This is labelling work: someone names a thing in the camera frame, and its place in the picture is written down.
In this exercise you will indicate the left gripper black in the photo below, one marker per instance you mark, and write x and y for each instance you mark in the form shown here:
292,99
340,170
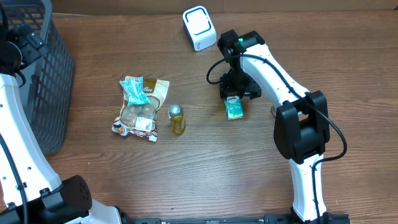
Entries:
29,42

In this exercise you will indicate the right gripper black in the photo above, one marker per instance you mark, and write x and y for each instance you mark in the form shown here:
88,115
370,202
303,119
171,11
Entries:
234,92

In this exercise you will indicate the teal tissue pack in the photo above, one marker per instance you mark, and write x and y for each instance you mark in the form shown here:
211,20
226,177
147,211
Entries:
233,106

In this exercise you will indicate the green lid white jar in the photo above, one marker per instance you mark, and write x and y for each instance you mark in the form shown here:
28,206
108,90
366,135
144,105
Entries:
273,110

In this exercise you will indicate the yellow liquid bottle silver cap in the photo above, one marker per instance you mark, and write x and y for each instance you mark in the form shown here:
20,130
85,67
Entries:
177,120

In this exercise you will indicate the teal snack packet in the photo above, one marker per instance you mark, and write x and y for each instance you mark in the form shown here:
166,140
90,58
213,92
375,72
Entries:
133,88

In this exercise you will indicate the brown snack bag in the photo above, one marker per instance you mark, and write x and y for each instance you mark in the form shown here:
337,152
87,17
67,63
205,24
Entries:
141,120

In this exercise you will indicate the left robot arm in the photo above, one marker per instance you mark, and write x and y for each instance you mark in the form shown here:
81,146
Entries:
32,190

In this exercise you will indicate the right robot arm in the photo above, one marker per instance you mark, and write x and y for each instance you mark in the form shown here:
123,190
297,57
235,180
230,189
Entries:
300,131

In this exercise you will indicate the white barcode scanner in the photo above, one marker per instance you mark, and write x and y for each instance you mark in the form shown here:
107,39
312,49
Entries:
199,28

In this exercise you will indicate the grey plastic mesh basket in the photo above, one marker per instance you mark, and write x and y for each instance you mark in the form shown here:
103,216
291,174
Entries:
45,85

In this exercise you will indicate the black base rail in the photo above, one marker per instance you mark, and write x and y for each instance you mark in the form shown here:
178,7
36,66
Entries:
328,218

